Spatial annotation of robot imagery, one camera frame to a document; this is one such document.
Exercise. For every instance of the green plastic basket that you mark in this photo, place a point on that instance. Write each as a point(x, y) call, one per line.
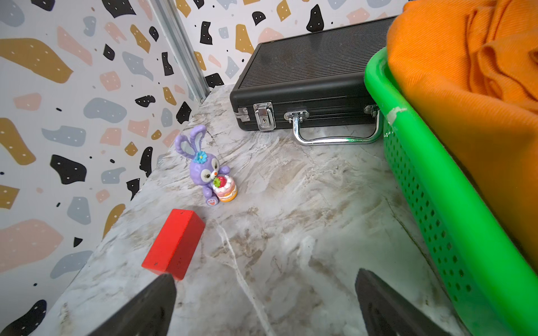
point(490, 284)

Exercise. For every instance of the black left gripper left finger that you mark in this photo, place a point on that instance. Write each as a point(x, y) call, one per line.
point(148, 313)

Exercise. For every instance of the aluminium corner post left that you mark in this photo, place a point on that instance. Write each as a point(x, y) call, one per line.
point(170, 19)

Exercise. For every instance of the purple bunny toy figurine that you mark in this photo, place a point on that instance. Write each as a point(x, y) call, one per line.
point(205, 169)

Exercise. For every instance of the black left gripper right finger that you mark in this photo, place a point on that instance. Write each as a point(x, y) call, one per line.
point(386, 312)

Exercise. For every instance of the red rectangular block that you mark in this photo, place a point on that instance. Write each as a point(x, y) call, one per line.
point(175, 244)

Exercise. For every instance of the orange pants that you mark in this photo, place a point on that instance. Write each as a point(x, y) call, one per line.
point(469, 68)

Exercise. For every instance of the black hard carry case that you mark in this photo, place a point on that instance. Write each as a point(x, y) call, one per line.
point(312, 80)

